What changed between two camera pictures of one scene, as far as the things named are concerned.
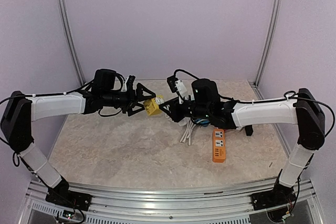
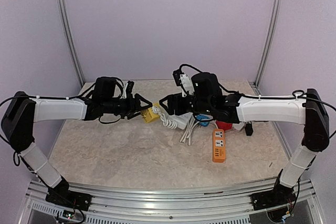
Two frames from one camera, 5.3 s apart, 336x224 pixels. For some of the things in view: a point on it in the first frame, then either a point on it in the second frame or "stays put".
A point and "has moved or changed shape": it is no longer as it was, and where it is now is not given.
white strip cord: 159,100 to 169,124
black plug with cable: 249,129 stays put
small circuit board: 68,214 stays put
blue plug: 203,121 stays put
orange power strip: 219,147 stays put
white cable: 187,133 stays put
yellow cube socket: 152,106 has moved or changed shape
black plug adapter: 171,82 to 183,80
